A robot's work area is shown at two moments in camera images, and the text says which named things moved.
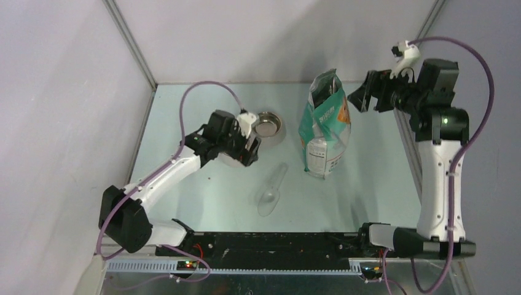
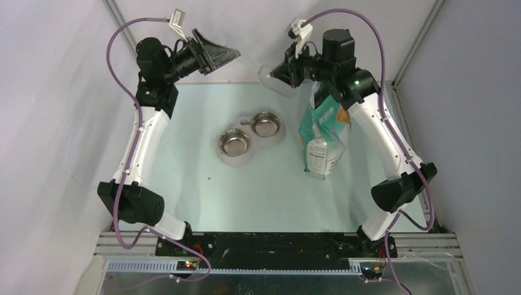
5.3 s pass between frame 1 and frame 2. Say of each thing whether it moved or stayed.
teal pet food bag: stayed
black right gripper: moved
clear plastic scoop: moved
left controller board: stayed
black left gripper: moved
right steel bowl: stayed
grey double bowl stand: stayed
